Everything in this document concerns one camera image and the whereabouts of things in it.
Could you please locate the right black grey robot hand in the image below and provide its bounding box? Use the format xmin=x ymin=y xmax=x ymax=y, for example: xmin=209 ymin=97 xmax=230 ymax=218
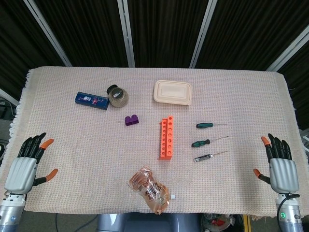
xmin=253 ymin=133 xmax=300 ymax=194

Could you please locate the left black grey robot hand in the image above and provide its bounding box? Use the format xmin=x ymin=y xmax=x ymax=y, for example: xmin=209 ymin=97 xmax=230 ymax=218
xmin=4 ymin=132 xmax=59 ymax=195

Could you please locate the black steel screwdriver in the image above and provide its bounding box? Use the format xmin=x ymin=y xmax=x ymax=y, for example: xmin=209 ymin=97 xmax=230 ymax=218
xmin=194 ymin=151 xmax=229 ymax=163

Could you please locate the thick green black screwdriver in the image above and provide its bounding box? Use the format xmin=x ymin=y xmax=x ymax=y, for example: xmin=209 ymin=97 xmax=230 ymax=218
xmin=191 ymin=136 xmax=229 ymax=148

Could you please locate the slim green screwdriver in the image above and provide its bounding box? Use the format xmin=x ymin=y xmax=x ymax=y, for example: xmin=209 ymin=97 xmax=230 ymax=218
xmin=196 ymin=122 xmax=227 ymax=129

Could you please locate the orange tube rack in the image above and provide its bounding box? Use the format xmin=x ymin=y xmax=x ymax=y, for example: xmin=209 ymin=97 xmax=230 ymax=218
xmin=158 ymin=116 xmax=175 ymax=160

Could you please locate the beige woven tablecloth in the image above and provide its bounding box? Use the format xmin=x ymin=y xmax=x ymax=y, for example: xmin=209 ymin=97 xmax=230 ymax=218
xmin=0 ymin=66 xmax=309 ymax=222

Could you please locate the black bin with trash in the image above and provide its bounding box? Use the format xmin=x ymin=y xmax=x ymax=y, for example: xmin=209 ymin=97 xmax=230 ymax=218
xmin=201 ymin=213 xmax=244 ymax=232

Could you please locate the dark blue printed box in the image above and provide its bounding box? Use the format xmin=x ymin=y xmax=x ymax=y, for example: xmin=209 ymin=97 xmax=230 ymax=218
xmin=74 ymin=91 xmax=110 ymax=111

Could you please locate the purple toy building block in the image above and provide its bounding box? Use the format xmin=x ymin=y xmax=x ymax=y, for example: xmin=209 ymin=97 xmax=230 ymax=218
xmin=125 ymin=115 xmax=140 ymax=127

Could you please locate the glass jar black lid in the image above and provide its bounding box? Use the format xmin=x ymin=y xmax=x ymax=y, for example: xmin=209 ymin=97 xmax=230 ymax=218
xmin=106 ymin=84 xmax=129 ymax=108

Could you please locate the bagged bread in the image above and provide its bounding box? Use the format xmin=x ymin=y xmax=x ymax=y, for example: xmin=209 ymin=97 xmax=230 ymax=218
xmin=127 ymin=165 xmax=176 ymax=215

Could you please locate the grey robot torso base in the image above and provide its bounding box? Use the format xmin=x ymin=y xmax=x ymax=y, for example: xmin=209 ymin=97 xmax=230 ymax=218
xmin=96 ymin=213 xmax=202 ymax=232

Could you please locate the beige lidded food container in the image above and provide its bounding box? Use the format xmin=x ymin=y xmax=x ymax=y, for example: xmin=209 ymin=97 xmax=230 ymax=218
xmin=153 ymin=80 xmax=193 ymax=106

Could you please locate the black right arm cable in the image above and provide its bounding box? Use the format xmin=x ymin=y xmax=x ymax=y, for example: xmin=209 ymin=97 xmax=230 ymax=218
xmin=277 ymin=193 xmax=300 ymax=232

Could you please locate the white aluminium frame post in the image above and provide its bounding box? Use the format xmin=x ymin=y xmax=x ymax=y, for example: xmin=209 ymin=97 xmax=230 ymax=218
xmin=23 ymin=0 xmax=72 ymax=67
xmin=189 ymin=0 xmax=218 ymax=69
xmin=117 ymin=0 xmax=135 ymax=68
xmin=0 ymin=88 xmax=20 ymax=107
xmin=266 ymin=31 xmax=309 ymax=72

